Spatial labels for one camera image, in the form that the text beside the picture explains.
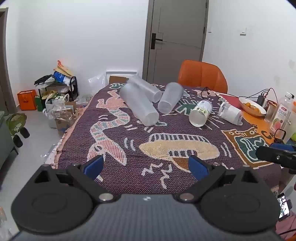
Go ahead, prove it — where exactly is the clear plastic bag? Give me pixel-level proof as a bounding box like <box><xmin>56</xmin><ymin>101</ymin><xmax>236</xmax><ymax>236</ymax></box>
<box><xmin>87</xmin><ymin>73</ymin><xmax>107</xmax><ymax>97</ymax></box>

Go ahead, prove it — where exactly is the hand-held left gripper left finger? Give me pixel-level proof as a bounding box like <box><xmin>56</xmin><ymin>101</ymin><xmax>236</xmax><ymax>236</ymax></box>
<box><xmin>31</xmin><ymin>155</ymin><xmax>115</xmax><ymax>203</ymax></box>

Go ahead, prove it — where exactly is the tall frosted plastic cup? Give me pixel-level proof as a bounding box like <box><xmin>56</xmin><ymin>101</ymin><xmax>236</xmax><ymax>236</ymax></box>
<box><xmin>128</xmin><ymin>75</ymin><xmax>163</xmax><ymax>103</ymax></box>
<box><xmin>119</xmin><ymin>82</ymin><xmax>160</xmax><ymax>127</ymax></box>

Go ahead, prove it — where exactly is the white bowl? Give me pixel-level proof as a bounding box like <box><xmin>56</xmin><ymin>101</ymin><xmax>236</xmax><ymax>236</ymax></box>
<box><xmin>238</xmin><ymin>97</ymin><xmax>267</xmax><ymax>117</ymax></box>

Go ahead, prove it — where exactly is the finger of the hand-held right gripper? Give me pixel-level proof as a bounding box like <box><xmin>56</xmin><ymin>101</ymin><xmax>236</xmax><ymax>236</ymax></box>
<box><xmin>255</xmin><ymin>146</ymin><xmax>296</xmax><ymax>169</ymax></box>
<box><xmin>270</xmin><ymin>143</ymin><xmax>296</xmax><ymax>152</ymax></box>

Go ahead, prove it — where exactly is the black clothing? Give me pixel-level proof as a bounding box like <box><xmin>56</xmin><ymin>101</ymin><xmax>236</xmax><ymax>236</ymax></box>
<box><xmin>34</xmin><ymin>74</ymin><xmax>53</xmax><ymax>85</ymax></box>

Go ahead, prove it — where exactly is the orange box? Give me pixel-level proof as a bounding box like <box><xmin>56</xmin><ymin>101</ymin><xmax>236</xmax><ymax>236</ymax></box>
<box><xmin>17</xmin><ymin>89</ymin><xmax>38</xmax><ymax>111</ymax></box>

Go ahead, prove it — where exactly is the pink label juice bottle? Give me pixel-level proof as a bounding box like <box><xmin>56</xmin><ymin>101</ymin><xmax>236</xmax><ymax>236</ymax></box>
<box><xmin>269</xmin><ymin>92</ymin><xmax>295</xmax><ymax>143</ymax></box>

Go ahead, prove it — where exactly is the purple printed blanket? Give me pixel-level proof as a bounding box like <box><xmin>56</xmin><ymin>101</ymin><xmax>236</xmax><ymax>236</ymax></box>
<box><xmin>51</xmin><ymin>82</ymin><xmax>282</xmax><ymax>195</ymax></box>

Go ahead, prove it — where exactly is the pink clothing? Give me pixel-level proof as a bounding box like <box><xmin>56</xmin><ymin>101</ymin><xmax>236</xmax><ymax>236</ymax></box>
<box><xmin>275</xmin><ymin>209</ymin><xmax>296</xmax><ymax>241</ymax></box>

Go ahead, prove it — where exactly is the black cable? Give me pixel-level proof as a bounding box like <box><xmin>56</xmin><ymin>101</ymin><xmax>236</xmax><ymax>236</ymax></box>
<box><xmin>200</xmin><ymin>87</ymin><xmax>216</xmax><ymax>99</ymax></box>

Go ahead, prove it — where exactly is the orange chair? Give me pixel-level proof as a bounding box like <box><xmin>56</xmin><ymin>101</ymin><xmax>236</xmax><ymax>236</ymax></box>
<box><xmin>178</xmin><ymin>60</ymin><xmax>228</xmax><ymax>94</ymax></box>

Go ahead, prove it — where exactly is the cardboard box with plastic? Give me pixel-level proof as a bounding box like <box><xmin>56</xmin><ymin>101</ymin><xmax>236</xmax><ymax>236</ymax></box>
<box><xmin>45</xmin><ymin>99</ymin><xmax>77</xmax><ymax>136</ymax></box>

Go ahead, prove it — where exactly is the orange tablecloth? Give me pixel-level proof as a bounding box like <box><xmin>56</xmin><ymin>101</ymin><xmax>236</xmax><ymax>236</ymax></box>
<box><xmin>217</xmin><ymin>91</ymin><xmax>296</xmax><ymax>149</ymax></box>

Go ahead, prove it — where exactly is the blue white plastic bag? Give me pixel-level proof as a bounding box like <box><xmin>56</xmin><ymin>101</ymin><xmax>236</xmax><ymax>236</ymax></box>
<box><xmin>53</xmin><ymin>71</ymin><xmax>70</xmax><ymax>83</ymax></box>

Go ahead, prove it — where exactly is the short frosted plastic cup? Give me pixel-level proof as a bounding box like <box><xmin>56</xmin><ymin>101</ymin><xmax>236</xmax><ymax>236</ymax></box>
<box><xmin>158</xmin><ymin>82</ymin><xmax>184</xmax><ymax>114</ymax></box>

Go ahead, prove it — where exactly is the white cup green print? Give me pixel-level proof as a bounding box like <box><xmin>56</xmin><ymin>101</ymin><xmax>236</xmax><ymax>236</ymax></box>
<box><xmin>189</xmin><ymin>99</ymin><xmax>213</xmax><ymax>127</ymax></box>

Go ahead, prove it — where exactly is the yellow orange paper bag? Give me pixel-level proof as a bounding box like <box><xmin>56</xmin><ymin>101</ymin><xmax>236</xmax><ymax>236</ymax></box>
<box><xmin>54</xmin><ymin>60</ymin><xmax>75</xmax><ymax>77</ymax></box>

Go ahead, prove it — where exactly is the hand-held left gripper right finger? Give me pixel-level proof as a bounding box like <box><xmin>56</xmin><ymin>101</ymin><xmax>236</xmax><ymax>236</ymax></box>
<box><xmin>178</xmin><ymin>155</ymin><xmax>261</xmax><ymax>203</ymax></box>

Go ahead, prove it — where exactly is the smartphone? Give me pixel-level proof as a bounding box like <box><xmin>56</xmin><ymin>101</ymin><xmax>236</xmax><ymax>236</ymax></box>
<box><xmin>277</xmin><ymin>193</ymin><xmax>291</xmax><ymax>222</ymax></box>

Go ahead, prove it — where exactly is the brown cardboard box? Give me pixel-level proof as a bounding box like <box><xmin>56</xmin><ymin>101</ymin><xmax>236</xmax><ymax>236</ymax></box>
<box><xmin>109</xmin><ymin>75</ymin><xmax>127</xmax><ymax>84</ymax></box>

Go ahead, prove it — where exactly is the black charger with cables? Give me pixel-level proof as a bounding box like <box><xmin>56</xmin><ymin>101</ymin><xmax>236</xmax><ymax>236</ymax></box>
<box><xmin>239</xmin><ymin>88</ymin><xmax>278</xmax><ymax>103</ymax></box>

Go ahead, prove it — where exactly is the grey door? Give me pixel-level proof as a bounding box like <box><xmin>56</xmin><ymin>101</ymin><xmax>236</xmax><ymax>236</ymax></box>
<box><xmin>142</xmin><ymin>0</ymin><xmax>209</xmax><ymax>84</ymax></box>

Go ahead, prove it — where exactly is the clear drinking glass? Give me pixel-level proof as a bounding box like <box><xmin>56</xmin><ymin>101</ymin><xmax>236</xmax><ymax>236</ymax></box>
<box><xmin>264</xmin><ymin>100</ymin><xmax>278</xmax><ymax>123</ymax></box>

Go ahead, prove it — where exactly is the green box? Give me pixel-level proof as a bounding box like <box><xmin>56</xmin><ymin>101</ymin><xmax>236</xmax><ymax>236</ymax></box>
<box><xmin>34</xmin><ymin>95</ymin><xmax>46</xmax><ymax>112</ymax></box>

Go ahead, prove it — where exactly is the grey green cabinet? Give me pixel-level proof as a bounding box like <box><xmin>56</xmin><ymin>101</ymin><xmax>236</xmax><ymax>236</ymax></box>
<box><xmin>0</xmin><ymin>110</ymin><xmax>19</xmax><ymax>163</ymax></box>

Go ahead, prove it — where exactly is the black door handle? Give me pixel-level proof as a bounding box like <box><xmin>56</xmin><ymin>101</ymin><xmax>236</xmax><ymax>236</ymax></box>
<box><xmin>150</xmin><ymin>33</ymin><xmax>164</xmax><ymax>50</ymax></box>

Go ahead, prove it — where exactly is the black shelf rack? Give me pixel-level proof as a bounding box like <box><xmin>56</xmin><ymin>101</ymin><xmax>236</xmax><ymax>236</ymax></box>
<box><xmin>38</xmin><ymin>76</ymin><xmax>78</xmax><ymax>105</ymax></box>

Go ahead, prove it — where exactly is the white plastic cup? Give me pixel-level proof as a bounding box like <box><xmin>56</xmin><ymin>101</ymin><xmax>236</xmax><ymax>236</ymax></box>
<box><xmin>218</xmin><ymin>102</ymin><xmax>243</xmax><ymax>126</ymax></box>

